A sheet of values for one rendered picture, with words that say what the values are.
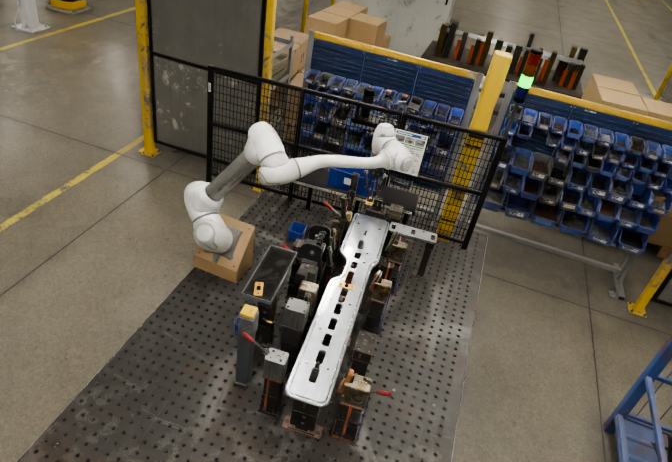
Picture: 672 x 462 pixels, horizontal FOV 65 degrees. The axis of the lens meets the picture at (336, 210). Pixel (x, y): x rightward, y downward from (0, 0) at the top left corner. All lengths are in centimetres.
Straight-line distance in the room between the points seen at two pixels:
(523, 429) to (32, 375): 300
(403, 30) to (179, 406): 757
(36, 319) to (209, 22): 260
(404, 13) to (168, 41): 495
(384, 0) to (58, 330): 704
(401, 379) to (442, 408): 23
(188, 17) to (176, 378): 313
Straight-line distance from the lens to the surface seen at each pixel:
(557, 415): 396
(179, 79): 508
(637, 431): 396
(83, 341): 381
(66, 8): 985
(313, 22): 684
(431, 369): 286
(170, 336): 281
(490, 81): 319
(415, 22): 910
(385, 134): 261
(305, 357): 235
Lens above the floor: 281
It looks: 34 degrees down
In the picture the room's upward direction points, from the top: 10 degrees clockwise
